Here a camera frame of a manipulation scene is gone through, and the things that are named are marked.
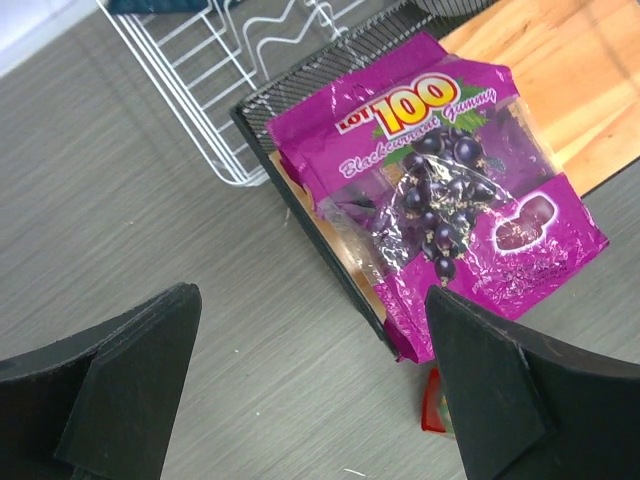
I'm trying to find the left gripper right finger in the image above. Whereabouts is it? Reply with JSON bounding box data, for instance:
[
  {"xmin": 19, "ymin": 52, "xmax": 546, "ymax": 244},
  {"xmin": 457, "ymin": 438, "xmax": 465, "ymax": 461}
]
[{"xmin": 425, "ymin": 285, "xmax": 639, "ymax": 479}]

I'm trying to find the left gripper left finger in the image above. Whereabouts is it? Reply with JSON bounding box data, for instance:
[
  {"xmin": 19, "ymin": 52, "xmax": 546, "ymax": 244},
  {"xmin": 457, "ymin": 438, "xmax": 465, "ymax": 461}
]
[{"xmin": 1, "ymin": 283, "xmax": 202, "ymax": 479}]

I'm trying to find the red fruit candy bag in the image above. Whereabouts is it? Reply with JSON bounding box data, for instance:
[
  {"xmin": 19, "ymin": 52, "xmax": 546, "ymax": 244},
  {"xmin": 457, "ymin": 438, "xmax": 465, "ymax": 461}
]
[{"xmin": 421, "ymin": 365, "xmax": 455, "ymax": 438}]

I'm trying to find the black wooden two-tier shelf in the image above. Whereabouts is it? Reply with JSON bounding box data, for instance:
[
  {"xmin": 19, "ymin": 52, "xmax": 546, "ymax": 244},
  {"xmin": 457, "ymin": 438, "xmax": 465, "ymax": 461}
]
[{"xmin": 231, "ymin": 1, "xmax": 639, "ymax": 339}]

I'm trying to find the dark blue leaf plate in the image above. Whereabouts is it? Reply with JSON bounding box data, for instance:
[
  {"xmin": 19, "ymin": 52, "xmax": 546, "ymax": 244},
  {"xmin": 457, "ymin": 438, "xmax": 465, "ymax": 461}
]
[{"xmin": 106, "ymin": 0, "xmax": 209, "ymax": 15}]

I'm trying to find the grey patterned bowl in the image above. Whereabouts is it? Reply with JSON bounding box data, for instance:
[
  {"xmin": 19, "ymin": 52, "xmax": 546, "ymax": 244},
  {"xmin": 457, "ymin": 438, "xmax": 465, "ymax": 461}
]
[{"xmin": 416, "ymin": 0, "xmax": 494, "ymax": 18}]

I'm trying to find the white wire dish rack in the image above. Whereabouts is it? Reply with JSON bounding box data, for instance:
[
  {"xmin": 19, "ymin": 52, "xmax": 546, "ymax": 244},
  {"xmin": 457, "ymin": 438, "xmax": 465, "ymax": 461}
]
[{"xmin": 98, "ymin": 0, "xmax": 385, "ymax": 187}]

